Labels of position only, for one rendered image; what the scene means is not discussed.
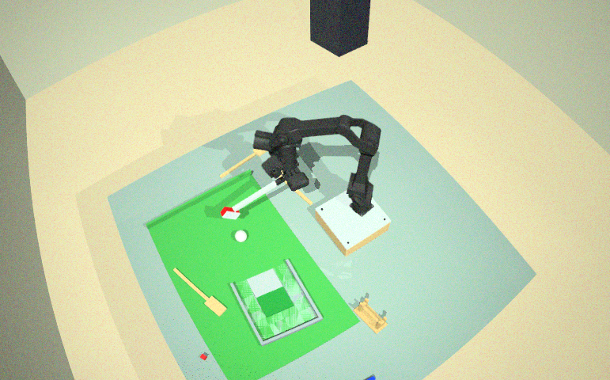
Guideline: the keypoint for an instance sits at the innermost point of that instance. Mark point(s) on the green flat mat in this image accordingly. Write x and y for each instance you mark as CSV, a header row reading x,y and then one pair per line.
x,y
201,245

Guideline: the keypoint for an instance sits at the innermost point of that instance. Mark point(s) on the white golf ball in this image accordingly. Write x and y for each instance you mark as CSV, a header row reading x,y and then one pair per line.
x,y
240,236

